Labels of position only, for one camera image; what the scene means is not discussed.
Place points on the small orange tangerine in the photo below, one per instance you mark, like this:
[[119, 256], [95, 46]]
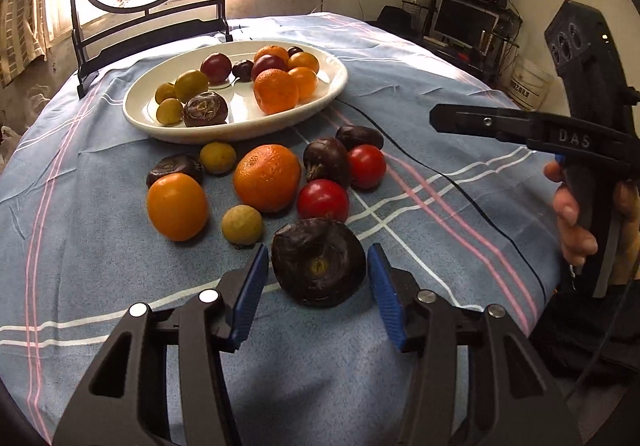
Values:
[[306, 81]]

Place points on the large red plum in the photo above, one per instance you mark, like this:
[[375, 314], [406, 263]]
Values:
[[267, 62]]

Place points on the dark maroon plum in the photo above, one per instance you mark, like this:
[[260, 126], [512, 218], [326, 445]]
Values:
[[326, 158]]

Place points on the white oval plate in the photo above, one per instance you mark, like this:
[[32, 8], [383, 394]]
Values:
[[245, 119]]

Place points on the blue striped tablecloth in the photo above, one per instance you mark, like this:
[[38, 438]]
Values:
[[469, 218]]

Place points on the computer monitor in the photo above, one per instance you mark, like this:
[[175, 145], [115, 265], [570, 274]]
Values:
[[468, 25]]

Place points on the red cherry tomato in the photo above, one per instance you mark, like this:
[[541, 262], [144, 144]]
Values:
[[323, 199], [367, 167]]

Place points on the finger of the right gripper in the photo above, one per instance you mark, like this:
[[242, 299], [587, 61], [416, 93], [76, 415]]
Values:
[[506, 125]]

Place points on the left striped curtain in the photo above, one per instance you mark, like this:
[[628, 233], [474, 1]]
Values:
[[24, 36]]

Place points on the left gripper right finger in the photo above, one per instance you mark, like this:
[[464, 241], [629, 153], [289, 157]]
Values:
[[477, 380]]

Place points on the small yellow loquat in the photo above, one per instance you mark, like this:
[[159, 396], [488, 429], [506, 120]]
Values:
[[164, 91]]

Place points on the small yellow-green kumquat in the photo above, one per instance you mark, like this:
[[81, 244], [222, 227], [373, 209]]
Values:
[[218, 158]]

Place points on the wrinkled dark passion fruit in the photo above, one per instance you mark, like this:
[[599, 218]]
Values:
[[205, 109]]

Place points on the big dark passion fruit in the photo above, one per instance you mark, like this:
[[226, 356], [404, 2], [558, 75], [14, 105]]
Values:
[[318, 262]]

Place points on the orange citrus fruit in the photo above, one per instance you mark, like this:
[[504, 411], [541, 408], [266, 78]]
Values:
[[304, 60]]

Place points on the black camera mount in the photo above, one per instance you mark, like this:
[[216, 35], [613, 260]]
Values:
[[587, 61]]

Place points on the dark purple plum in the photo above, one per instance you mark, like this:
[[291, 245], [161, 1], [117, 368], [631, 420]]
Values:
[[352, 136]]

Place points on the small orange mandarin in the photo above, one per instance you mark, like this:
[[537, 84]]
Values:
[[275, 91]]

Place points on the dark red plum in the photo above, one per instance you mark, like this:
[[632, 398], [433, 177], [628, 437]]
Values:
[[216, 67]]

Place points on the yellow lemon fruit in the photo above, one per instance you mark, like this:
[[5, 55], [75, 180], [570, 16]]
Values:
[[189, 84]]

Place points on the plastic bags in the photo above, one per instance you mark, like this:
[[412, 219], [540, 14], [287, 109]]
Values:
[[9, 142]]

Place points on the dark cherry plum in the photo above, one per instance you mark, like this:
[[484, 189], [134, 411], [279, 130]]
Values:
[[242, 71]]

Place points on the large orange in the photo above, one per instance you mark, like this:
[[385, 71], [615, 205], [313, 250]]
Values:
[[267, 178]]

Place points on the round tan longan fruit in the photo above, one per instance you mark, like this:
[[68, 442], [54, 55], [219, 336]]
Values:
[[242, 225]]

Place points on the small yellow lime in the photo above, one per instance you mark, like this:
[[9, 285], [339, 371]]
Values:
[[169, 112]]

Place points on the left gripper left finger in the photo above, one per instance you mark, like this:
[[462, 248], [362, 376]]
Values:
[[122, 398]]

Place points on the white plastic bucket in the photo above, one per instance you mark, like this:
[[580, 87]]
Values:
[[528, 85]]

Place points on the person right hand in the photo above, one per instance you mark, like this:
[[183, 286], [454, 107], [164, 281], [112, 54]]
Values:
[[577, 243]]

